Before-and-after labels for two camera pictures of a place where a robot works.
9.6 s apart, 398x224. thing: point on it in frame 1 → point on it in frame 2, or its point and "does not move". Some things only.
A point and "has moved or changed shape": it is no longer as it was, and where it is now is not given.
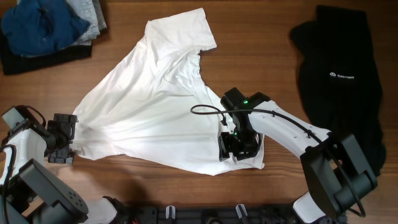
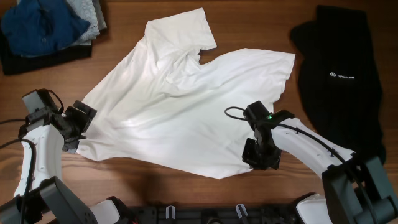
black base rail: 213,214 does not move
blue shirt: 33,26 does not move
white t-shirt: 150,107 has moved or changed shape
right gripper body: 240,142 → 255,153
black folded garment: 12,63 does not move
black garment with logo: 339,78 does not move
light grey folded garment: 91,11 does not move
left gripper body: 63,131 → 79,121
